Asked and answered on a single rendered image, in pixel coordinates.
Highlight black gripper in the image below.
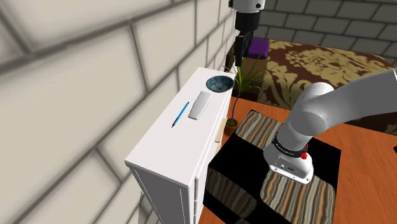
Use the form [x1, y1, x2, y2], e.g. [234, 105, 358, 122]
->
[233, 10, 260, 67]

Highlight purple cushioned wooden stool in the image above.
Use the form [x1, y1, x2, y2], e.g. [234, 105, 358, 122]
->
[243, 38, 270, 92]

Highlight green potted plant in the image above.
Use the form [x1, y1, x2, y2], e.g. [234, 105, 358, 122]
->
[223, 51, 268, 137]

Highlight blue ceramic bowl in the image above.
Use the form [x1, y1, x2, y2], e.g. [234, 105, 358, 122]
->
[205, 74, 235, 94]

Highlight bed with brown floral cover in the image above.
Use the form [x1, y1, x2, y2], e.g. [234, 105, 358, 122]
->
[256, 38, 397, 136]

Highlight white remote control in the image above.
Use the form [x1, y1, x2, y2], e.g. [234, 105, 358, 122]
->
[188, 90, 213, 121]

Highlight blue pen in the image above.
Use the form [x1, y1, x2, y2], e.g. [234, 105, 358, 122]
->
[171, 101, 190, 129]

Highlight striped patterned robot stand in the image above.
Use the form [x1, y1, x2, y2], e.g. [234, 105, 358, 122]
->
[203, 109, 342, 224]

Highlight white chest of drawers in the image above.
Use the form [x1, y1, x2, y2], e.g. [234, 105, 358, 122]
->
[124, 66, 237, 224]

